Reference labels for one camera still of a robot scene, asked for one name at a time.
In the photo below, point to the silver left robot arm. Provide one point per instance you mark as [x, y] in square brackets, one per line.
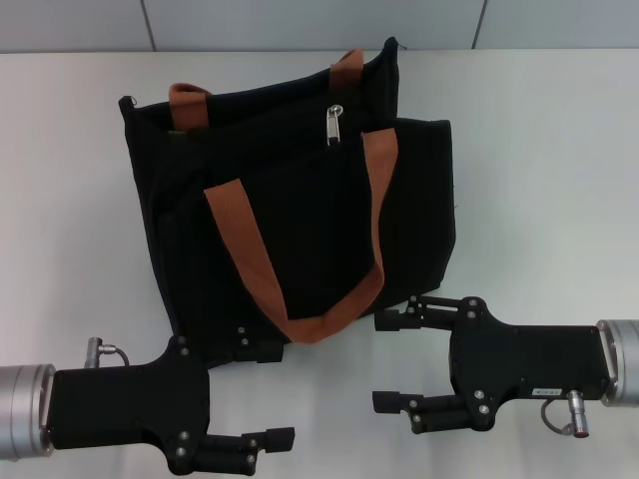
[25, 409]

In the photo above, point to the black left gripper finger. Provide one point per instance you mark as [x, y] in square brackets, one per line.
[244, 351]
[239, 446]

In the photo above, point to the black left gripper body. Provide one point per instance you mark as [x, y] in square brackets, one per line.
[125, 404]

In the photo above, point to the silver zipper pull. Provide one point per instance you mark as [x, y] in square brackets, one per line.
[333, 130]

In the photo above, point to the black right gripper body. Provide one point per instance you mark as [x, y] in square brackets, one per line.
[524, 361]

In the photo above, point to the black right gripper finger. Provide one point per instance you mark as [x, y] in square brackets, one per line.
[434, 414]
[424, 317]

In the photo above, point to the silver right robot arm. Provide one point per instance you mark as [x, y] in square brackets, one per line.
[624, 361]

